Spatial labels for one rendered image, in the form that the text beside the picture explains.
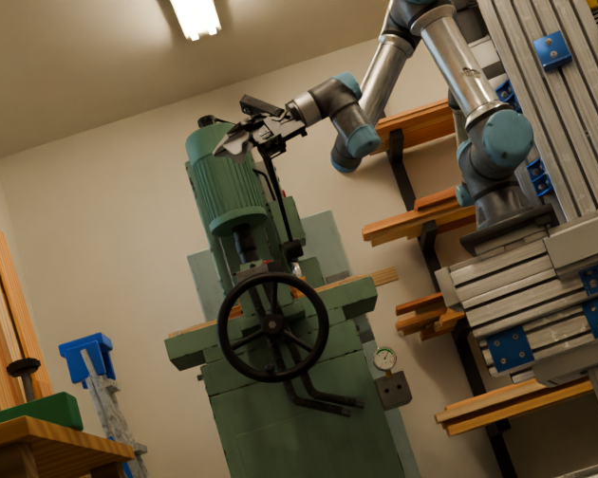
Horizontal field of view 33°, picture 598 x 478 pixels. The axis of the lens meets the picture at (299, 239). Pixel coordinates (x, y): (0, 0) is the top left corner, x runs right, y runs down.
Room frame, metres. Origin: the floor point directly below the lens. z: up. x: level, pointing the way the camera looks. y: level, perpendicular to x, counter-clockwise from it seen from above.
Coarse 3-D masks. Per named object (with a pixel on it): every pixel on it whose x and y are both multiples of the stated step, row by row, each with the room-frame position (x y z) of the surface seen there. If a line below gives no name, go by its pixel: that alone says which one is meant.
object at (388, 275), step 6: (384, 270) 2.90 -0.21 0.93; (390, 270) 2.90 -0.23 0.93; (366, 276) 2.89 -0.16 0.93; (372, 276) 2.89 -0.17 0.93; (378, 276) 2.90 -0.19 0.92; (384, 276) 2.90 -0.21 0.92; (390, 276) 2.90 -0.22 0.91; (396, 276) 2.90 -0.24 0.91; (378, 282) 2.89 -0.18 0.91; (384, 282) 2.90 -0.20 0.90; (390, 282) 2.91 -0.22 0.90; (324, 288) 2.88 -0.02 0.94
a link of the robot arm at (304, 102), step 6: (300, 96) 2.12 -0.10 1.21; (306, 96) 2.11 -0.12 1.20; (294, 102) 2.11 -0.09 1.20; (300, 102) 2.11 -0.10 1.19; (306, 102) 2.11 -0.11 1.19; (312, 102) 2.11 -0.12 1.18; (300, 108) 2.11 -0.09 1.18; (306, 108) 2.11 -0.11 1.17; (312, 108) 2.11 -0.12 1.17; (300, 114) 2.12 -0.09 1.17; (306, 114) 2.11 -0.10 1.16; (312, 114) 2.12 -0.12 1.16; (318, 114) 2.13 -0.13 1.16; (306, 120) 2.12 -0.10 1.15; (312, 120) 2.13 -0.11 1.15; (318, 120) 2.15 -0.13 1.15; (306, 126) 2.15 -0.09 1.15
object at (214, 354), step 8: (328, 312) 2.73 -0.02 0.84; (336, 312) 2.73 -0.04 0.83; (304, 320) 2.72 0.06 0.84; (312, 320) 2.73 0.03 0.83; (328, 320) 2.73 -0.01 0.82; (336, 320) 2.73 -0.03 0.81; (344, 320) 2.73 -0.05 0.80; (296, 328) 2.72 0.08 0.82; (304, 328) 2.72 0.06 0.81; (312, 328) 2.72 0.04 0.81; (264, 336) 2.72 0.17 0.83; (248, 344) 2.71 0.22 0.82; (256, 344) 2.71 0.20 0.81; (264, 344) 2.72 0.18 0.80; (208, 352) 2.71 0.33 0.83; (216, 352) 2.71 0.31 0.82; (240, 352) 2.71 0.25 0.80; (208, 360) 2.70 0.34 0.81; (216, 360) 2.71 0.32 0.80
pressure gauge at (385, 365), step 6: (384, 348) 2.67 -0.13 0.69; (390, 348) 2.67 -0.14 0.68; (378, 354) 2.67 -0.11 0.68; (384, 354) 2.67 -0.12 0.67; (390, 354) 2.67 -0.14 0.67; (378, 360) 2.67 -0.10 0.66; (384, 360) 2.67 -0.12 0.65; (390, 360) 2.67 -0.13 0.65; (396, 360) 2.67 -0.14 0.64; (378, 366) 2.67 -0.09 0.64; (384, 366) 2.67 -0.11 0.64; (390, 366) 2.67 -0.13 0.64; (390, 372) 2.69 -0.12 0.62
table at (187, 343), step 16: (336, 288) 2.73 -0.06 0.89; (352, 288) 2.73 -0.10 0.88; (368, 288) 2.74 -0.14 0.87; (304, 304) 2.72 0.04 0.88; (336, 304) 2.73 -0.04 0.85; (352, 304) 2.75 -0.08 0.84; (368, 304) 2.83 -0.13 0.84; (240, 320) 2.62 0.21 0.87; (256, 320) 2.62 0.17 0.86; (288, 320) 2.68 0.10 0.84; (176, 336) 2.70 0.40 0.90; (192, 336) 2.70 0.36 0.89; (208, 336) 2.71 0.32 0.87; (240, 336) 2.71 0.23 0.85; (176, 352) 2.70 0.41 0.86; (192, 352) 2.70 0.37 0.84
